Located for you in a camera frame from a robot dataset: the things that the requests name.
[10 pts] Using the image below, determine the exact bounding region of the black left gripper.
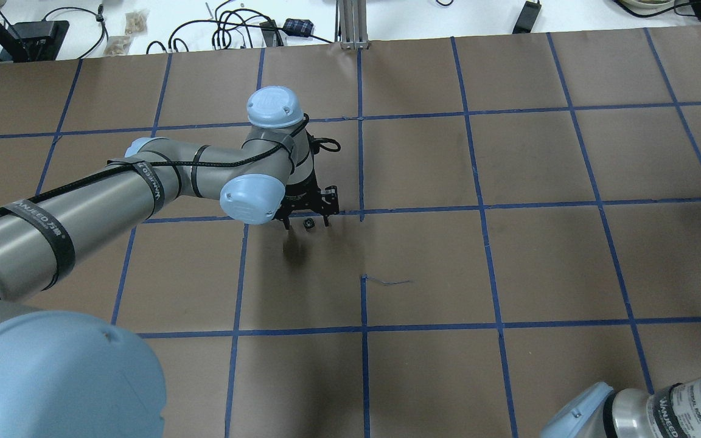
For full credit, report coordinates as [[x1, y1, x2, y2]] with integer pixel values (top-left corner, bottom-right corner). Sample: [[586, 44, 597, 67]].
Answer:
[[274, 171, 340, 231]]

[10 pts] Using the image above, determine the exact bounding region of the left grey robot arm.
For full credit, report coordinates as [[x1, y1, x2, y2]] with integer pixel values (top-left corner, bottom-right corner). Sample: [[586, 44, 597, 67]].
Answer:
[[0, 86, 341, 437]]

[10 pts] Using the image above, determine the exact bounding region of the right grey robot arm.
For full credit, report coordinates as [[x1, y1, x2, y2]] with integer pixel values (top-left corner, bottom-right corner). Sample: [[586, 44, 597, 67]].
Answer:
[[255, 203, 701, 437]]

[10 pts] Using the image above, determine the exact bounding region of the brown paper table cover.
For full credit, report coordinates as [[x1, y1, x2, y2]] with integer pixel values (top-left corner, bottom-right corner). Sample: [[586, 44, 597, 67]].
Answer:
[[0, 26, 701, 437]]

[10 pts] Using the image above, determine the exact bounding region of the bag of small parts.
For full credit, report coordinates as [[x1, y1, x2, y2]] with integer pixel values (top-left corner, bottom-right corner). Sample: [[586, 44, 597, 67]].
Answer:
[[124, 9, 148, 36]]

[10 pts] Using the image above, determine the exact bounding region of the black power adapter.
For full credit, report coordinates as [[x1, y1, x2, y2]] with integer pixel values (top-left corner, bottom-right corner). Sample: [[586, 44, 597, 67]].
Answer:
[[511, 1, 542, 34]]

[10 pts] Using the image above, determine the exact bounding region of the aluminium frame post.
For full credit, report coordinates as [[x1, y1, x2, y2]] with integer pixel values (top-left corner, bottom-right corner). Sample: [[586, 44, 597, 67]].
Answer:
[[335, 1, 369, 50]]

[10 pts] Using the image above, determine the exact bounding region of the black camera stand base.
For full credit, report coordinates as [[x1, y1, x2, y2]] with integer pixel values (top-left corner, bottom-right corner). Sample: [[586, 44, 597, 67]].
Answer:
[[0, 20, 70, 61]]

